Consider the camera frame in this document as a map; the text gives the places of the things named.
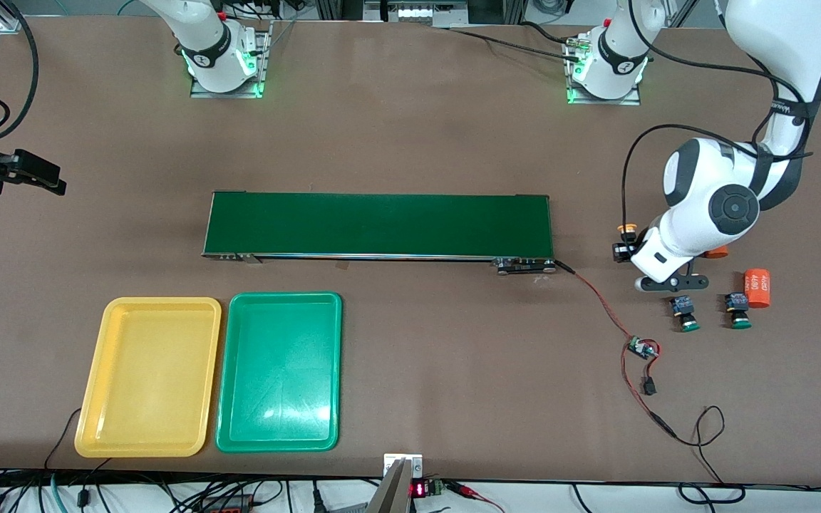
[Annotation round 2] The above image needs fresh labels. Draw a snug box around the green push button switch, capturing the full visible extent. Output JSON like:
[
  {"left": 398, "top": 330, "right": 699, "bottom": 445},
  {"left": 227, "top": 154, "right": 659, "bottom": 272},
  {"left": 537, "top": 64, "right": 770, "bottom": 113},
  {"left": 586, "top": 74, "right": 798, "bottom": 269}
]
[
  {"left": 670, "top": 295, "right": 701, "bottom": 333},
  {"left": 723, "top": 292, "right": 753, "bottom": 331}
]

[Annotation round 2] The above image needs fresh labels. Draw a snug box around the green conveyor belt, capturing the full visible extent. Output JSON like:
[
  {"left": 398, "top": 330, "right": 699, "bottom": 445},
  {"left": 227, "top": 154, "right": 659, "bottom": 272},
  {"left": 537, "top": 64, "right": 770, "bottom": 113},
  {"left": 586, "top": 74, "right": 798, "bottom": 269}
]
[{"left": 201, "top": 190, "right": 557, "bottom": 276}]

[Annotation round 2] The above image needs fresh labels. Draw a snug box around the yellow plastic tray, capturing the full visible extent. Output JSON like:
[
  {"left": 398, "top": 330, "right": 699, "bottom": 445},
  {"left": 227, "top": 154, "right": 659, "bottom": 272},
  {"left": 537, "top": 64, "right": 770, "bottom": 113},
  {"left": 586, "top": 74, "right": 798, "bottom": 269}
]
[{"left": 74, "top": 296, "right": 222, "bottom": 458}]

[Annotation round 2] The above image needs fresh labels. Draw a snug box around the red clip lead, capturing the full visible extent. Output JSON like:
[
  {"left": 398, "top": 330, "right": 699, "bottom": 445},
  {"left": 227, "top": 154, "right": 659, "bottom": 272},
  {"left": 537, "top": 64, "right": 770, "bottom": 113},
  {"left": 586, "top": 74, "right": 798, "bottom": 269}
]
[{"left": 445, "top": 481, "right": 505, "bottom": 513}]

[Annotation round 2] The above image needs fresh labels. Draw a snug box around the white device with ports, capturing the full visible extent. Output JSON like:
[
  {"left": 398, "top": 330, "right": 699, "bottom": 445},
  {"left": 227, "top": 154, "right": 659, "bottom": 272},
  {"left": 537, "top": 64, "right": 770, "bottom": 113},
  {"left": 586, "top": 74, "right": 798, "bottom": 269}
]
[{"left": 364, "top": 0, "right": 470, "bottom": 28}]

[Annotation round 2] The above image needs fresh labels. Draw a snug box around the green plastic tray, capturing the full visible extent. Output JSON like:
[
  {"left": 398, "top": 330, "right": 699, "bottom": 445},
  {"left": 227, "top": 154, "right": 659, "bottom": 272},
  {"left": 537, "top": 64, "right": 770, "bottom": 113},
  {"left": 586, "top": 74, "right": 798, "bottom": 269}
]
[{"left": 215, "top": 291, "right": 344, "bottom": 454}]

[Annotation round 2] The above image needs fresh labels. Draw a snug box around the grey metal bar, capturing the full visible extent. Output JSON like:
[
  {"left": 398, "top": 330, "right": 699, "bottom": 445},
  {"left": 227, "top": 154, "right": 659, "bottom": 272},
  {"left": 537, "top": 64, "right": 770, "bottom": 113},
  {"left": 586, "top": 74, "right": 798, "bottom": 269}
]
[{"left": 364, "top": 458, "right": 411, "bottom": 513}]

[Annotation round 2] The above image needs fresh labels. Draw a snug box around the black red power strip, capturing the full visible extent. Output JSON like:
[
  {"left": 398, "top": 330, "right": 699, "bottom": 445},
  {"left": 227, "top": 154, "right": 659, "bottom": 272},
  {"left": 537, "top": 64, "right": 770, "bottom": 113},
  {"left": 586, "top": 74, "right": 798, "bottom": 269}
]
[{"left": 200, "top": 493, "right": 254, "bottom": 513}]

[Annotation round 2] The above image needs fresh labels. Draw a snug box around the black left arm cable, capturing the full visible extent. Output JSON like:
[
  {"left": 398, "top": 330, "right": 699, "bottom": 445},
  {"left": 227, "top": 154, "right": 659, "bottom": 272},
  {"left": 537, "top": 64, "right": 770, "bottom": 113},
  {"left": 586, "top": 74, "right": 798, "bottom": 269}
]
[{"left": 621, "top": 0, "right": 821, "bottom": 232}]

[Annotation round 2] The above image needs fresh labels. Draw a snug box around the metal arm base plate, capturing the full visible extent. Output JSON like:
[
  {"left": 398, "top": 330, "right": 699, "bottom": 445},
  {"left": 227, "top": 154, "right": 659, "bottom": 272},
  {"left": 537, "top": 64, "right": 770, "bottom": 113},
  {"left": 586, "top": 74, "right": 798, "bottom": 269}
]
[
  {"left": 190, "top": 20, "right": 269, "bottom": 99},
  {"left": 566, "top": 36, "right": 641, "bottom": 106}
]

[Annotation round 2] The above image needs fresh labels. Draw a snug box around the red black power wire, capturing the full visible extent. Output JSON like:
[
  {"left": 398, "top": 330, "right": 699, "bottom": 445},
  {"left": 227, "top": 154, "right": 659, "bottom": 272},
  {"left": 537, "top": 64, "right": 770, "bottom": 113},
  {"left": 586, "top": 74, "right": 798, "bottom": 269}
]
[{"left": 553, "top": 259, "right": 746, "bottom": 505}]

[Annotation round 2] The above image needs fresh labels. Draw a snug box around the black cable on table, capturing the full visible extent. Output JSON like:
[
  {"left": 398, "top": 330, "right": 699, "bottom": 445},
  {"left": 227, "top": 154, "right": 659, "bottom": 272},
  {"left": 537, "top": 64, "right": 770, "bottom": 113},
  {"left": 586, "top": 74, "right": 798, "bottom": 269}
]
[{"left": 445, "top": 21, "right": 586, "bottom": 63}]

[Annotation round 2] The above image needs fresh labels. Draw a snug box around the thin black cable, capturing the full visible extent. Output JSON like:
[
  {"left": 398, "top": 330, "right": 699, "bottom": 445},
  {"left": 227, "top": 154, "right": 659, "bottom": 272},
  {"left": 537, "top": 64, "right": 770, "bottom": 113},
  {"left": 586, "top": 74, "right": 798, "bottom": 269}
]
[{"left": 43, "top": 408, "right": 83, "bottom": 471}]

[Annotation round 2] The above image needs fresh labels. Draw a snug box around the small metal bracket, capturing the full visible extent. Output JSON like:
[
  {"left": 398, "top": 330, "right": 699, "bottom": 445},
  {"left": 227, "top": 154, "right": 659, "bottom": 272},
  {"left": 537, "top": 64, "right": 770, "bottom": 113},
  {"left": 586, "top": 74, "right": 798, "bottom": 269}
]
[{"left": 383, "top": 453, "right": 424, "bottom": 480}]

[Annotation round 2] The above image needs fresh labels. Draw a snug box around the teal cable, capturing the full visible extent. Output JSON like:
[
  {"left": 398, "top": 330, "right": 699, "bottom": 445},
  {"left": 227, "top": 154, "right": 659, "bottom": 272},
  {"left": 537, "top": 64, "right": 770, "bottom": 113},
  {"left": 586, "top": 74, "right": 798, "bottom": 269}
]
[{"left": 47, "top": 474, "right": 69, "bottom": 513}]

